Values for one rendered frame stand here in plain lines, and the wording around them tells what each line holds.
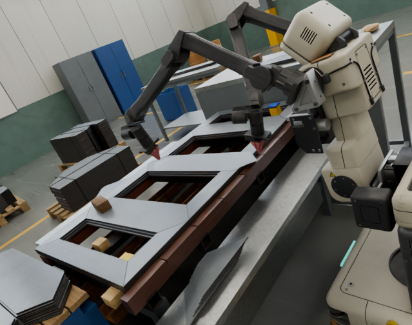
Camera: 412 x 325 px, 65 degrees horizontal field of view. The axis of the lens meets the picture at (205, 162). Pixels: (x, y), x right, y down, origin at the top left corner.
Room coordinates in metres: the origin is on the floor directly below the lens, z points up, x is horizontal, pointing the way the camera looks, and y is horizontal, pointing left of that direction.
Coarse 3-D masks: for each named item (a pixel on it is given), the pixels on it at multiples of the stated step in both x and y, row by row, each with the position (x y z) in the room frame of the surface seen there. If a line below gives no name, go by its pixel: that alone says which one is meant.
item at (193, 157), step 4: (192, 156) 1.74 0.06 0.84; (196, 156) 1.71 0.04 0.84; (188, 160) 1.70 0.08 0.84; (192, 160) 1.68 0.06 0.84; (180, 164) 1.69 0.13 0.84; (184, 164) 1.66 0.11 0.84; (188, 164) 1.64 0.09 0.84; (176, 168) 1.66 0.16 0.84; (180, 168) 1.63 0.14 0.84; (184, 168) 1.61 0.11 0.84
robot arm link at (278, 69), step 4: (268, 64) 1.11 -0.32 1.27; (272, 68) 1.05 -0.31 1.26; (276, 68) 1.04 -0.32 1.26; (280, 68) 1.05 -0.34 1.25; (272, 72) 1.05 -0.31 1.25; (276, 72) 1.04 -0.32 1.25; (276, 76) 1.04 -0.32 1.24; (272, 80) 1.05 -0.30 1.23; (272, 84) 1.05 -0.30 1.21; (268, 88) 1.10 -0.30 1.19
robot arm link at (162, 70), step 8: (168, 56) 1.31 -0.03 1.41; (168, 64) 1.32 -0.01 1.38; (176, 64) 1.37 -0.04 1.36; (160, 72) 1.38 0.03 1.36; (168, 72) 1.35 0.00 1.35; (152, 80) 1.41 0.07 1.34; (160, 80) 1.39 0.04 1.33; (168, 80) 1.40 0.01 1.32; (152, 88) 1.42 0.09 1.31; (160, 88) 1.41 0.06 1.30; (144, 96) 1.45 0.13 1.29; (152, 96) 1.42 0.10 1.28; (136, 104) 1.48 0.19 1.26; (144, 104) 1.45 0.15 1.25; (128, 112) 1.50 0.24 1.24; (136, 112) 1.48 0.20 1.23; (144, 112) 1.49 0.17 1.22; (136, 120) 1.50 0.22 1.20
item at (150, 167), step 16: (160, 160) 1.90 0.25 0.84; (144, 176) 1.77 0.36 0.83; (160, 176) 1.71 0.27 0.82; (176, 176) 1.62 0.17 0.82; (192, 176) 1.53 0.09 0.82; (208, 176) 1.45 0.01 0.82; (128, 192) 1.67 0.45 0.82; (80, 224) 1.47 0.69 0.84; (96, 224) 1.42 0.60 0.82; (112, 224) 1.33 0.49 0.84; (64, 240) 1.40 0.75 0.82; (48, 256) 1.29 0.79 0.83; (160, 256) 0.97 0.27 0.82; (80, 272) 1.09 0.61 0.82; (144, 272) 0.92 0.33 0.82; (128, 288) 0.87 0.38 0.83
